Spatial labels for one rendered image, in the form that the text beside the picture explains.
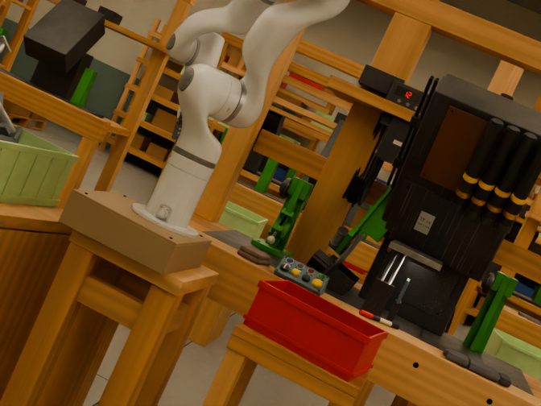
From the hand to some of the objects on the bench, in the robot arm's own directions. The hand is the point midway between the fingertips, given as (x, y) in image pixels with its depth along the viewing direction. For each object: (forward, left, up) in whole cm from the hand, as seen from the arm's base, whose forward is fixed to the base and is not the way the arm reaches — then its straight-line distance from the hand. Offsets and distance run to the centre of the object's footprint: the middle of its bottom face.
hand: (179, 140), depth 225 cm
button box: (+16, -47, -27) cm, 56 cm away
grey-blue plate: (+26, -76, -23) cm, 84 cm away
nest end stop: (+35, -50, -22) cm, 64 cm away
